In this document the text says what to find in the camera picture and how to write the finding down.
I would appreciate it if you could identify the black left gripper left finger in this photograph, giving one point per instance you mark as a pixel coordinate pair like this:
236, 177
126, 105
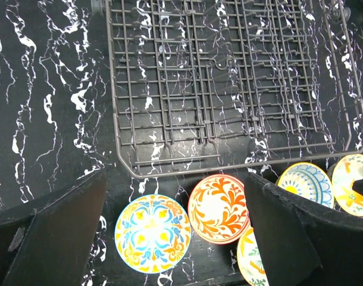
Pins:
47, 241

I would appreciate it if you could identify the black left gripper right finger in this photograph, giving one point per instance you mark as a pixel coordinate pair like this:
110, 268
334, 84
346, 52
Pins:
302, 242

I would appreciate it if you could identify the yellow rim leaf bowl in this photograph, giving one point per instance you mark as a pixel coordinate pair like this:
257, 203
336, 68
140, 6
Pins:
249, 259

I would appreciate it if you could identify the blue scalloped sun bowl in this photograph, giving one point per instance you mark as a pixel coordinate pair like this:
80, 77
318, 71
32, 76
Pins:
308, 181

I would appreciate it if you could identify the red orange floral bowl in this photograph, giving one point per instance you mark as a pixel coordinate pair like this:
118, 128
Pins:
217, 209

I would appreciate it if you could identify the blue and yellow patterned bowl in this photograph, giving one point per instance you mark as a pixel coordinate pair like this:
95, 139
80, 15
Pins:
152, 234

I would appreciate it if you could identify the orange flower leaf bowl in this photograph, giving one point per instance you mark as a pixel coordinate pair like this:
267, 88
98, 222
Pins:
345, 173

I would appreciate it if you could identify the grey wire dish rack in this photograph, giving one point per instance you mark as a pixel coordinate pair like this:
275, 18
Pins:
200, 86

